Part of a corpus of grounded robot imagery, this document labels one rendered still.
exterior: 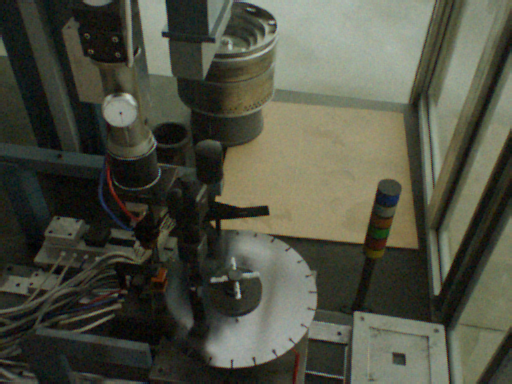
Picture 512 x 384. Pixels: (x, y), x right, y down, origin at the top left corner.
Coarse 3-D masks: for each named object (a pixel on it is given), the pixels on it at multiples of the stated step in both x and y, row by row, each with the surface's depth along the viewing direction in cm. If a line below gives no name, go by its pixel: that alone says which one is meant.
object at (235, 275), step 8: (232, 264) 111; (232, 272) 109; (240, 272) 109; (256, 272) 110; (216, 280) 108; (224, 280) 109; (232, 280) 108; (240, 280) 109; (232, 288) 110; (240, 296) 106
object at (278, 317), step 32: (224, 256) 119; (256, 256) 119; (288, 256) 119; (160, 288) 113; (192, 288) 113; (288, 288) 113; (160, 320) 107; (192, 320) 108; (224, 320) 108; (256, 320) 108; (288, 320) 108; (192, 352) 103; (224, 352) 103; (256, 352) 103
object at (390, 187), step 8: (384, 184) 106; (392, 184) 106; (400, 184) 106; (376, 192) 106; (384, 192) 104; (392, 192) 104; (400, 192) 104; (376, 200) 107; (384, 200) 105; (392, 200) 105
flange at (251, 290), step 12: (216, 276) 114; (216, 288) 112; (228, 288) 110; (240, 288) 110; (252, 288) 112; (216, 300) 110; (228, 300) 110; (240, 300) 110; (252, 300) 110; (228, 312) 108; (240, 312) 108
